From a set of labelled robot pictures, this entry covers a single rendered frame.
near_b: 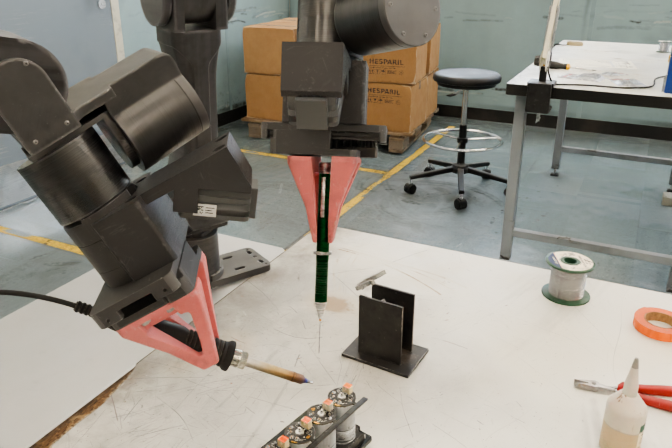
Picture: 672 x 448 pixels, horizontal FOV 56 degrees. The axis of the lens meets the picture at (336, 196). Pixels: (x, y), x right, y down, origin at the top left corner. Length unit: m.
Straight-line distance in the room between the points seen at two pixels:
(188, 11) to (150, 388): 0.41
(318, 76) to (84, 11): 3.33
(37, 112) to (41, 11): 3.14
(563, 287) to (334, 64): 0.53
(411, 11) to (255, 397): 0.41
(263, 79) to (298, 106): 3.84
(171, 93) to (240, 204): 0.09
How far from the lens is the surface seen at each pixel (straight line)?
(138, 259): 0.46
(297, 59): 0.44
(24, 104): 0.42
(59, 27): 3.63
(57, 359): 0.80
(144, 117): 0.46
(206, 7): 0.75
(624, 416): 0.63
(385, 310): 0.69
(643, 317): 0.87
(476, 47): 4.91
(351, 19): 0.49
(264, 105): 4.31
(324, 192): 0.53
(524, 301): 0.87
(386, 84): 3.95
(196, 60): 0.76
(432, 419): 0.66
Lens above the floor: 1.17
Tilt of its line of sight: 21 degrees down
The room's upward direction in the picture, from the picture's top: straight up
